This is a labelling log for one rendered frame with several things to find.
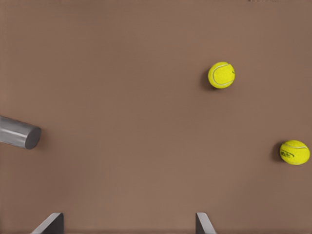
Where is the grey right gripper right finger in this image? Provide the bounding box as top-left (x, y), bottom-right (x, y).
top-left (195, 212), bottom-right (217, 234)

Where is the yellow tennis ball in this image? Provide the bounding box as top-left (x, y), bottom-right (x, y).
top-left (207, 61), bottom-right (236, 89)
top-left (279, 139), bottom-right (311, 166)

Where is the grey tennis ball tube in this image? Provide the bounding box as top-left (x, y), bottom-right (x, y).
top-left (0, 115), bottom-right (42, 150)

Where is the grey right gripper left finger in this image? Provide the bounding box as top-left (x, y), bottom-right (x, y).
top-left (31, 212), bottom-right (64, 234)

